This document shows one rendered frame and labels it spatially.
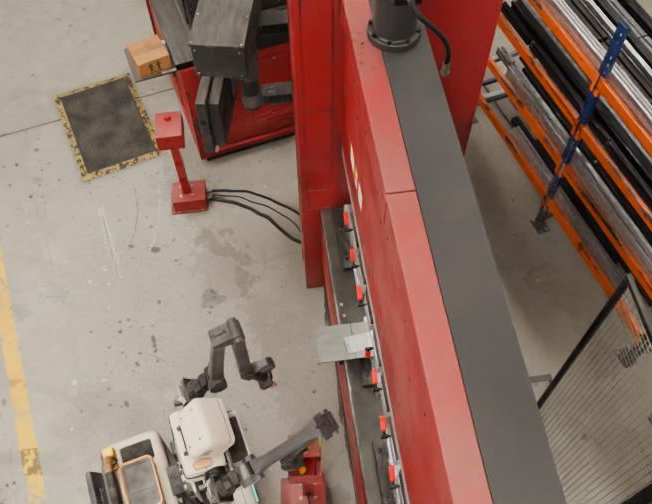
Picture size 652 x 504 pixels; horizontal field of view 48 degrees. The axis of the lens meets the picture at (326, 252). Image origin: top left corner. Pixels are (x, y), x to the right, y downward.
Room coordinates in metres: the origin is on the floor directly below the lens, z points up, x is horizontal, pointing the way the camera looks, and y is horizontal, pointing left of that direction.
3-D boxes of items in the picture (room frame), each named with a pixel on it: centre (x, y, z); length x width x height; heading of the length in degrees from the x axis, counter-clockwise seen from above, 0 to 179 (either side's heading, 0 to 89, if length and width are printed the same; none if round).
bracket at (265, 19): (2.71, 0.21, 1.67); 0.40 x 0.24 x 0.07; 7
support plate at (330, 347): (1.43, -0.08, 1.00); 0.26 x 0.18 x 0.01; 97
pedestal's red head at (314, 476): (0.96, 0.10, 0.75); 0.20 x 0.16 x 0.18; 1
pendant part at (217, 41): (2.64, 0.44, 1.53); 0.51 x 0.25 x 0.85; 175
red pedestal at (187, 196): (2.97, 0.95, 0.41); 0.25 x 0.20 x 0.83; 97
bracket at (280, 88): (2.71, 0.21, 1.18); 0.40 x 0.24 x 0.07; 7
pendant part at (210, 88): (2.60, 0.54, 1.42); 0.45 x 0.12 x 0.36; 175
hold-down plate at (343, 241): (2.04, -0.10, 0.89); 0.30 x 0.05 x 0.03; 7
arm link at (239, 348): (1.21, 0.35, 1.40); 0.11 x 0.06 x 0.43; 21
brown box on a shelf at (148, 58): (3.31, 1.06, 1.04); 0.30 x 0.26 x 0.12; 21
